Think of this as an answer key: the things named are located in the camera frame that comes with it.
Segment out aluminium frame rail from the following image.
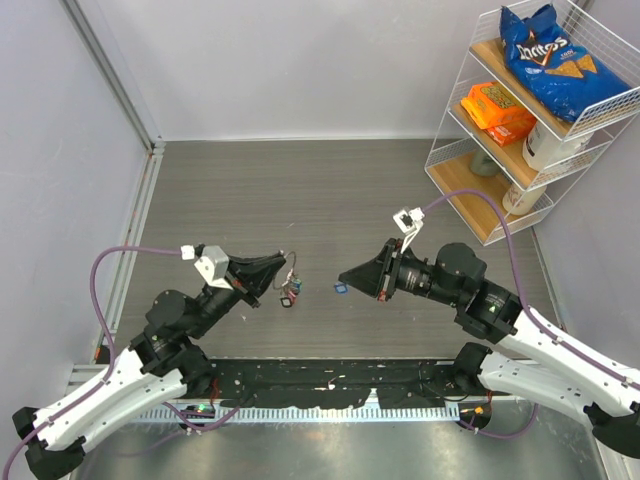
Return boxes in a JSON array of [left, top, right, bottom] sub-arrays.
[[59, 0, 167, 404]]

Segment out white slotted cable duct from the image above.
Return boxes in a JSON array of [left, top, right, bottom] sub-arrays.
[[126, 399, 460, 425]]

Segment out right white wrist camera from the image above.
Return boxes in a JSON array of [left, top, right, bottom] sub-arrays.
[[393, 207, 425, 253]]

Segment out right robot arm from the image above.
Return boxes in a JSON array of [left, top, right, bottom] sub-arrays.
[[338, 239, 639, 458]]

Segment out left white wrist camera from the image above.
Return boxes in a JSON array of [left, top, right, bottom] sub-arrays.
[[180, 245, 232, 290]]

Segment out key with blue tag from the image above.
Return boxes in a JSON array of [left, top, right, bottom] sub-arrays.
[[334, 283, 348, 294]]

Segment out cream bottle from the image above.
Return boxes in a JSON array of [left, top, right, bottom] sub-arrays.
[[502, 183, 546, 216]]

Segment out large metal keyring with keys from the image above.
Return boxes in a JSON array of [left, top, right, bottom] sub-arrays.
[[272, 251, 302, 308]]

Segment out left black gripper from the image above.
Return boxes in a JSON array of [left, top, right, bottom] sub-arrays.
[[188, 252, 286, 338]]

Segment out grey cup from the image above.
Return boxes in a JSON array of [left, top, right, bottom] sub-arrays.
[[469, 148, 501, 177]]

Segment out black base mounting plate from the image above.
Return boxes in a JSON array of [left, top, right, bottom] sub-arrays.
[[180, 359, 488, 410]]

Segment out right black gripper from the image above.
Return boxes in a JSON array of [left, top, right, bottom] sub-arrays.
[[340, 237, 463, 306]]

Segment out white plastic jug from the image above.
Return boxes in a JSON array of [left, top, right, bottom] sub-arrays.
[[522, 121, 593, 172]]

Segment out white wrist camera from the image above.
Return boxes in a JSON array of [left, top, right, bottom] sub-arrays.
[[393, 207, 425, 253], [180, 245, 232, 290]]

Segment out blue Doritos chip bag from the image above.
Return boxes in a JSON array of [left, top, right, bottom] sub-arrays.
[[499, 4, 630, 123]]

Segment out orange snack box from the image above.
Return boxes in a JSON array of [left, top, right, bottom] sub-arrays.
[[460, 82, 536, 147]]

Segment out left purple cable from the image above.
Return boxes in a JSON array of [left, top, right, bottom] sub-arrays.
[[0, 245, 251, 476]]

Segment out white wire shelf rack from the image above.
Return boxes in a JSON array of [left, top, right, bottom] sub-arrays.
[[424, 1, 639, 245]]

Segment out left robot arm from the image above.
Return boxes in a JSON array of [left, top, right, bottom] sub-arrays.
[[12, 245, 286, 479]]

